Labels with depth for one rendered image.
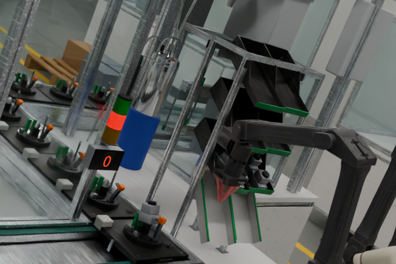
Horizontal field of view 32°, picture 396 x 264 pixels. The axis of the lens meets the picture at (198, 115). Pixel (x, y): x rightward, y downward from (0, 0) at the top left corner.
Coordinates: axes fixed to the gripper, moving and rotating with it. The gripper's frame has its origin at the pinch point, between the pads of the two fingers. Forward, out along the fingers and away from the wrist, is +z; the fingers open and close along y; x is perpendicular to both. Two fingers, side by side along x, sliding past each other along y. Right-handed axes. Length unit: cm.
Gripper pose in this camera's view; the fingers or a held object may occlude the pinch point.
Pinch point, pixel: (220, 199)
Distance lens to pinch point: 216.7
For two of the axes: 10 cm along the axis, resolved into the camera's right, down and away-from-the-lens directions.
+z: -3.8, 9.0, 2.3
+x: 6.4, 4.3, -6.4
